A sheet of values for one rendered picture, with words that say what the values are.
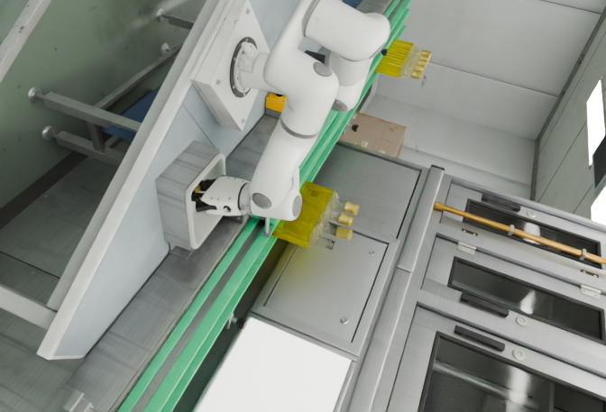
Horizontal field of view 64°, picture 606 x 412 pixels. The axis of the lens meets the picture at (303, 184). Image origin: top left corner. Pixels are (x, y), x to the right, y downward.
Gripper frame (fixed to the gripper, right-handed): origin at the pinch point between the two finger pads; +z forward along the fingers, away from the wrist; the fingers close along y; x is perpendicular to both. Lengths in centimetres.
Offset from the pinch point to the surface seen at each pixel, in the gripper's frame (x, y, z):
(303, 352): -47, -8, -26
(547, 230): -67, 80, -87
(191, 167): 7.1, 0.3, -1.4
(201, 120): 12.1, 13.7, 2.5
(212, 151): 6.8, 7.7, -2.9
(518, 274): -65, 52, -79
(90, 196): -25, 16, 64
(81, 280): -0.3, -32.7, 7.6
